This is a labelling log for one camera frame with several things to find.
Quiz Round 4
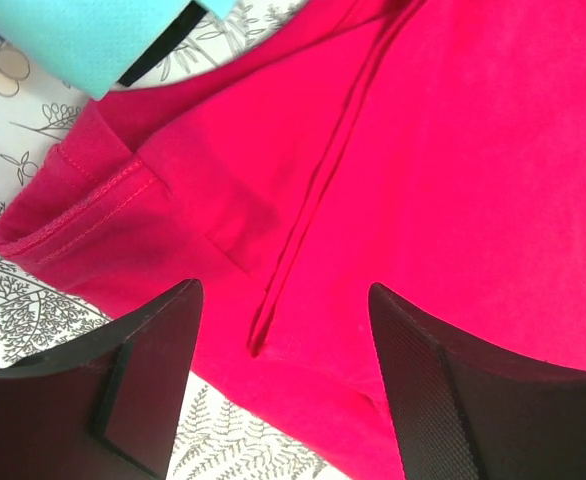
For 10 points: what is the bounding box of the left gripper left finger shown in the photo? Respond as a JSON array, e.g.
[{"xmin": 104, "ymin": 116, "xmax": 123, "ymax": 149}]
[{"xmin": 0, "ymin": 280, "xmax": 203, "ymax": 479}]

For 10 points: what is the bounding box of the magenta t shirt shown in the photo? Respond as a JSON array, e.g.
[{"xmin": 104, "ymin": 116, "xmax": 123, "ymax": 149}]
[{"xmin": 0, "ymin": 0, "xmax": 586, "ymax": 480}]

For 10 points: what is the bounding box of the folded teal shirt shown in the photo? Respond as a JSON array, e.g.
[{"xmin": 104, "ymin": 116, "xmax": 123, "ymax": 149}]
[{"xmin": 0, "ymin": 0, "xmax": 236, "ymax": 99}]

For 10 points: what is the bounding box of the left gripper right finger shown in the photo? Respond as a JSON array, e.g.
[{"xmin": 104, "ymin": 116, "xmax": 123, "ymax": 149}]
[{"xmin": 368, "ymin": 283, "xmax": 586, "ymax": 480}]

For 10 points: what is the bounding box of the floral table mat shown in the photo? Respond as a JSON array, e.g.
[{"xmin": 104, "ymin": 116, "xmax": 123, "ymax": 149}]
[{"xmin": 0, "ymin": 1, "xmax": 352, "ymax": 472}]

